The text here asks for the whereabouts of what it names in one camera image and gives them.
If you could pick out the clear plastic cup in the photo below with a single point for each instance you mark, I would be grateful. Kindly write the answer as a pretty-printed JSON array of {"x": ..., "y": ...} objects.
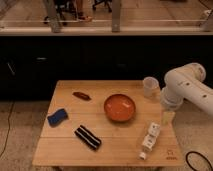
[{"x": 150, "y": 84}]

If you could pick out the blue sponge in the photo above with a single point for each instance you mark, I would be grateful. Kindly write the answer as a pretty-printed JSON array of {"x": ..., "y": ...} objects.
[{"x": 57, "y": 117}]

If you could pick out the orange ceramic bowl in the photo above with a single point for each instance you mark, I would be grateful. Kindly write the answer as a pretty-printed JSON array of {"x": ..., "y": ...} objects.
[{"x": 119, "y": 108}]

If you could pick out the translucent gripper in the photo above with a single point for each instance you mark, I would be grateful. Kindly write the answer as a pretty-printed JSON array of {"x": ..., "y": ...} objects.
[{"x": 167, "y": 117}]

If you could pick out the clear plastic bottle white label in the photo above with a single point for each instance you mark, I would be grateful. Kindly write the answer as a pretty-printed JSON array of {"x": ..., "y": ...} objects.
[{"x": 150, "y": 139}]

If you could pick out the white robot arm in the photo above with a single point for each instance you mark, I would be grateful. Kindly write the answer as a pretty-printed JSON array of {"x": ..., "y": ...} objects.
[{"x": 185, "y": 82}]

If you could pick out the wooden table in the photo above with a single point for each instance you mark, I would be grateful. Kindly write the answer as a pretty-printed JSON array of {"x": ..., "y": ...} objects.
[{"x": 121, "y": 142}]

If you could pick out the brown chocolate bar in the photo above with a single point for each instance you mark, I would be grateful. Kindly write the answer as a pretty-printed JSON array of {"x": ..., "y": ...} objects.
[{"x": 82, "y": 96}]

